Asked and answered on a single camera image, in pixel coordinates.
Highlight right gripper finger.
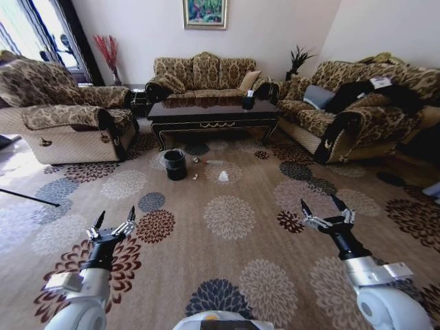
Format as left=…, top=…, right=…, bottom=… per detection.
left=300, top=198, right=333, bottom=230
left=329, top=194, right=357, bottom=225

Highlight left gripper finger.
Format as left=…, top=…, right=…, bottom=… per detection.
left=85, top=210, right=106, bottom=241
left=111, top=205, right=137, bottom=237

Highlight black trash bin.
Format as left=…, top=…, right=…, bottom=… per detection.
left=163, top=149, right=188, bottom=182

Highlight thin black rod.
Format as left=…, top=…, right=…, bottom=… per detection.
left=0, top=188, right=61, bottom=208

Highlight floral patterned rug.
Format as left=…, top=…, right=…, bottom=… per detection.
left=0, top=132, right=440, bottom=330

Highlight brown floral long sofa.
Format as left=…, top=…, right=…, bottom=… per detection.
left=276, top=53, right=440, bottom=164

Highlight grey cushion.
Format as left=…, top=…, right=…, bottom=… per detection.
left=302, top=85, right=336, bottom=111

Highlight brown floral armchair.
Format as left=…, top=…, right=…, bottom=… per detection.
left=0, top=56, right=140, bottom=166

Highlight black clothing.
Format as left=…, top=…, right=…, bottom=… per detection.
left=324, top=80, right=426, bottom=115

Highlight dark side table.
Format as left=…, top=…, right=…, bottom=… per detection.
left=130, top=87, right=149, bottom=108

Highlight white robot front shell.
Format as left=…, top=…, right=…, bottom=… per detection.
left=171, top=310, right=276, bottom=330

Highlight brown floral cushion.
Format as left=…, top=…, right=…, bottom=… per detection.
left=163, top=74, right=187, bottom=95
left=285, top=76, right=312, bottom=101

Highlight white printed paper sheet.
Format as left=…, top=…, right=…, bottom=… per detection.
left=370, top=74, right=396, bottom=90

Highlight dark glossy coffee table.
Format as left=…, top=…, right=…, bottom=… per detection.
left=146, top=95, right=281, bottom=152

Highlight plain tan cushion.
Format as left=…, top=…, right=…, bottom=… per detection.
left=239, top=70, right=263, bottom=92

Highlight yellow green cloth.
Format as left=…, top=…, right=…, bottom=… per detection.
left=357, top=52, right=408, bottom=67

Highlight dark potted plant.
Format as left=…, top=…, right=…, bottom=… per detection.
left=285, top=44, right=316, bottom=82

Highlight red branches in vase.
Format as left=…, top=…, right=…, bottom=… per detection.
left=92, top=34, right=123, bottom=87

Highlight brown floral two-seat sofa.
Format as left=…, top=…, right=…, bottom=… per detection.
left=144, top=51, right=281, bottom=104

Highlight striped sheer curtain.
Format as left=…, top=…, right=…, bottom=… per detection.
left=0, top=0, right=91, bottom=72

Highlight gold framed painting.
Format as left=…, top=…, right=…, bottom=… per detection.
left=182, top=0, right=228, bottom=30

